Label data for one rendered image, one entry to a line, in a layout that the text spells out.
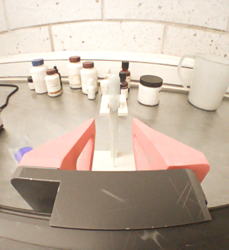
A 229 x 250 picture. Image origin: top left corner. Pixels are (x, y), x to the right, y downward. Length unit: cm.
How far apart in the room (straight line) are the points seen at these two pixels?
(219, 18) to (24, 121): 69
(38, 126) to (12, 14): 56
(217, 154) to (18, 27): 84
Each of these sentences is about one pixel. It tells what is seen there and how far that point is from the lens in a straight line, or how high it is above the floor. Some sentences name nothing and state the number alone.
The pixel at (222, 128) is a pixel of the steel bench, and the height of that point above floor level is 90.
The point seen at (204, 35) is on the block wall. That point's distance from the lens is 62.
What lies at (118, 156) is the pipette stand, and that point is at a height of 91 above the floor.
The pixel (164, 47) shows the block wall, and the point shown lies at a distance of 60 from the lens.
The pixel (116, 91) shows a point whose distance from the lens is 16.
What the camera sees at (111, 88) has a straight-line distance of 16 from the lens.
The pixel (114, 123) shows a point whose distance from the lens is 19.
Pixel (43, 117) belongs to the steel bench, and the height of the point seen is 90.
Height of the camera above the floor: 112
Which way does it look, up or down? 37 degrees down
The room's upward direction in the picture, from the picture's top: straight up
